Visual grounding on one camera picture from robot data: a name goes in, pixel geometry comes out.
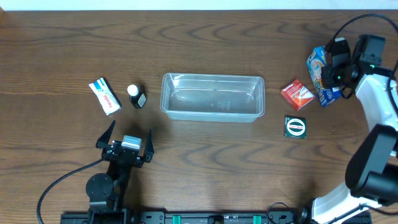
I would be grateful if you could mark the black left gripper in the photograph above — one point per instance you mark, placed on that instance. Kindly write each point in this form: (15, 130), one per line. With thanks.
(121, 152)

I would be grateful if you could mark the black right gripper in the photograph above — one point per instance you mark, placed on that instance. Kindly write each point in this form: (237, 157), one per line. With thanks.
(328, 76)

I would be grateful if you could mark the green Zam-Buk ointment box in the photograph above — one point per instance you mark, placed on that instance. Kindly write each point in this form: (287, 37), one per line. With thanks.
(295, 128)

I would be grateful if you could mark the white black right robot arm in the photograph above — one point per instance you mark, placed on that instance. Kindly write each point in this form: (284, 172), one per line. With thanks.
(370, 180)

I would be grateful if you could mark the red medicine box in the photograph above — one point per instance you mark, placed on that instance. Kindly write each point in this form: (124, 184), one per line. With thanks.
(297, 94)

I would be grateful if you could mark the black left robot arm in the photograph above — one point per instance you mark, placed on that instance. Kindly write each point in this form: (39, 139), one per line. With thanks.
(106, 190)

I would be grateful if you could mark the dark brown medicine bottle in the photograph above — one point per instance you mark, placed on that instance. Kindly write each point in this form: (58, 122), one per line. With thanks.
(136, 96)

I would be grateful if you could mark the clear plastic container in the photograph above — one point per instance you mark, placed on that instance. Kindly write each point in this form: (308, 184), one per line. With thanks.
(210, 97)

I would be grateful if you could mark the black mounting rail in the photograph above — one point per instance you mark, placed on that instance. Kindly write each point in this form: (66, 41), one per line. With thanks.
(181, 218)

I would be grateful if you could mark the white Panadol box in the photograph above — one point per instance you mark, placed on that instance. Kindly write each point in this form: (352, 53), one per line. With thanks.
(105, 96)

